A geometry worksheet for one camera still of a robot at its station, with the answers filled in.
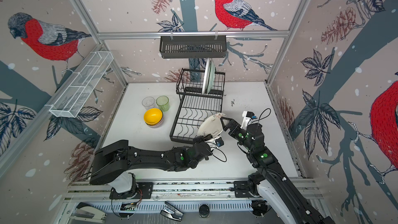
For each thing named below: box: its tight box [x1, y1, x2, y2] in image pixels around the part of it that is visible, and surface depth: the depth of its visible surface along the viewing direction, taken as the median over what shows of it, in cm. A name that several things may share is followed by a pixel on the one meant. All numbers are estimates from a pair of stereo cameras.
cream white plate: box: [197, 113, 227, 138], surface depth 90 cm
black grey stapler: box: [69, 202, 108, 224], surface depth 68 cm
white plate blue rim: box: [202, 57, 211, 95], surface depth 77 cm
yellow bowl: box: [143, 107, 164, 126], surface depth 96 cm
